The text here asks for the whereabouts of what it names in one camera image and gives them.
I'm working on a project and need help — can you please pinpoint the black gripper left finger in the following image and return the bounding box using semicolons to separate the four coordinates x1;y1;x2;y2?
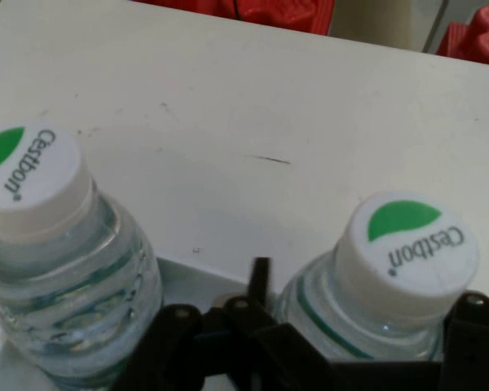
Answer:
105;257;332;391

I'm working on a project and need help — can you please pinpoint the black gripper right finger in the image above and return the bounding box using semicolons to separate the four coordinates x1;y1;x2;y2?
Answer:
443;291;489;391

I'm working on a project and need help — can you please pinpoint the small water bottle green label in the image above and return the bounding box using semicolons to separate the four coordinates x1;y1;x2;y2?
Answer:
0;121;166;391
274;191;482;364

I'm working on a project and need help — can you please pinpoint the red foam block flower top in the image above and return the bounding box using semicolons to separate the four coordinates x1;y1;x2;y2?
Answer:
434;0;489;68

